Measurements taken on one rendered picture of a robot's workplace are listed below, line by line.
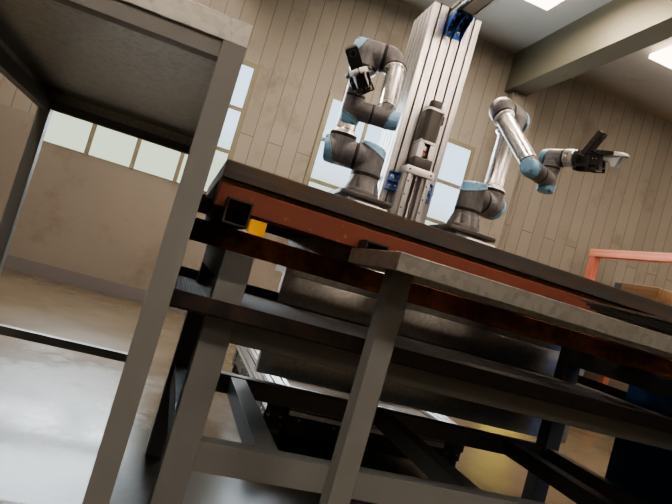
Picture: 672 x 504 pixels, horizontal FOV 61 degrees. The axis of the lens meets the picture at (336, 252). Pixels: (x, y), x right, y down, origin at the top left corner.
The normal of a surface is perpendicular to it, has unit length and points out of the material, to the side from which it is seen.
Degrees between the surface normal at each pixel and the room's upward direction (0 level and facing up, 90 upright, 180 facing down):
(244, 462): 90
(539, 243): 90
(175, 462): 90
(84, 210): 90
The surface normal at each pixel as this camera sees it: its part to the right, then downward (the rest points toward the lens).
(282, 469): 0.27, 0.04
